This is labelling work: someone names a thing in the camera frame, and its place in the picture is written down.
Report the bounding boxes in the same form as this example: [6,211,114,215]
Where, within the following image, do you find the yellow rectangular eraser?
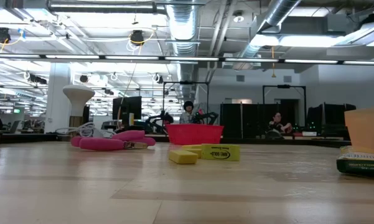
[185,147,202,159]
[168,149,199,165]

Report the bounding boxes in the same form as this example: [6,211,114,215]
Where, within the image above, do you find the black gantry frame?
[162,81,210,125]
[262,84,307,125]

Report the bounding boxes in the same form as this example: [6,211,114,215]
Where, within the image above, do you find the black partition panel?
[220,102,306,139]
[306,102,357,140]

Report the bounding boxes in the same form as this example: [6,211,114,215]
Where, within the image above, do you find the red handled pliers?
[111,129,157,147]
[70,136,149,152]

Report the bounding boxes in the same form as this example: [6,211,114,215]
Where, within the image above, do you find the silver ventilation duct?
[236,0,302,60]
[165,0,203,103]

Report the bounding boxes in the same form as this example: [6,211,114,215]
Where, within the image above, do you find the black aluminium table frame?
[0,132,352,149]

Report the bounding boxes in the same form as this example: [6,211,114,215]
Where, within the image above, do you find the grey ceiling pipe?
[46,0,167,15]

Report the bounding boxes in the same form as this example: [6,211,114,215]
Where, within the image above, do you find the long ceiling light strip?
[0,53,374,66]

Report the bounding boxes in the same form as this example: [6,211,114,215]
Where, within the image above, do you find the black computer monitor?
[112,96,143,128]

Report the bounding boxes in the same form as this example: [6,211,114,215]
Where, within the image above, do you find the yellow box with black print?
[200,143,241,162]

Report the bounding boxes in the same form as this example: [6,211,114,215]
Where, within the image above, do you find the person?
[179,100,198,125]
[268,112,294,135]

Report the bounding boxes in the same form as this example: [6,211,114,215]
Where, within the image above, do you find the red plastic mesh basket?
[165,123,225,146]

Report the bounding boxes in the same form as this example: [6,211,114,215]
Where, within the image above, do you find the white mushroom lamp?
[62,84,96,129]

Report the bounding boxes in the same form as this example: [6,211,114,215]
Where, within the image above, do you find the yellow green crayon box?
[335,144,374,179]

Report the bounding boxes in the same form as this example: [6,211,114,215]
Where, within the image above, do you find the white coiled lamp cable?
[54,121,116,139]

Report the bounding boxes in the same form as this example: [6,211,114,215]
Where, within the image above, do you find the orange plastic tray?
[344,106,374,156]

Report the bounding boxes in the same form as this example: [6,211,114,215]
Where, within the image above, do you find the black ceiling device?
[129,29,146,47]
[0,27,12,44]

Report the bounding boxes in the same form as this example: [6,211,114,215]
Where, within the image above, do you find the bright ceiling light panel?
[249,33,345,49]

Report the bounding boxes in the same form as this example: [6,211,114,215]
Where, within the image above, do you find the white building column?
[44,62,73,134]

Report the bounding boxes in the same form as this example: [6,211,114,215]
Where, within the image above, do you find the yellow hanging cord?
[269,45,277,79]

